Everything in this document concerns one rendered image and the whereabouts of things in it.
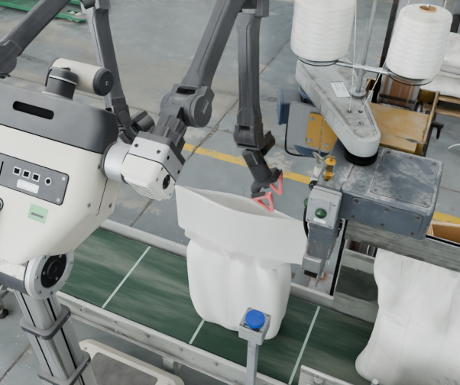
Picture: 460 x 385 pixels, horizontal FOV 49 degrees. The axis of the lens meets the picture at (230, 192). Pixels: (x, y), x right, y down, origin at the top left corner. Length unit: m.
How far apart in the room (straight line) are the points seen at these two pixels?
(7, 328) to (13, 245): 1.56
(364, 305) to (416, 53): 1.14
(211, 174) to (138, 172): 2.36
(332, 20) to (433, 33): 0.25
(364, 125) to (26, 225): 0.89
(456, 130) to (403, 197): 2.97
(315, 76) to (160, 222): 1.76
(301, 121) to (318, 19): 0.42
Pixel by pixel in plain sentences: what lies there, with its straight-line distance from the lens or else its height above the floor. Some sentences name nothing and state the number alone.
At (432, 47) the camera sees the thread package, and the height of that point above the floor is 1.62.
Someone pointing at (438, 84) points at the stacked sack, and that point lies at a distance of 4.33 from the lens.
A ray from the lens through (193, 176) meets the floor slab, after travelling 3.44.
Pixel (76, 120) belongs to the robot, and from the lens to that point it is 1.20.
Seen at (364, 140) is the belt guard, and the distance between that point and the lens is 1.35.
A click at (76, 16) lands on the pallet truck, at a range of 5.86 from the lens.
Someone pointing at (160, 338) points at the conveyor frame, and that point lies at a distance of 2.10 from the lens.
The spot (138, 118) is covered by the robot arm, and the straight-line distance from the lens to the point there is 1.75.
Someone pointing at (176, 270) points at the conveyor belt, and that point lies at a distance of 2.35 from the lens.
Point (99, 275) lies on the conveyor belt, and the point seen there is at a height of 0.38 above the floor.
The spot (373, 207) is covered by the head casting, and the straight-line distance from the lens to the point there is 1.32.
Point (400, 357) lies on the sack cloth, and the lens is 1.85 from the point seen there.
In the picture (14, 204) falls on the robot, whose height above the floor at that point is 1.36.
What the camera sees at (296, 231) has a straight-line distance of 1.69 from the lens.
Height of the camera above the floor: 2.16
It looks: 41 degrees down
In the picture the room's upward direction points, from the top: straight up
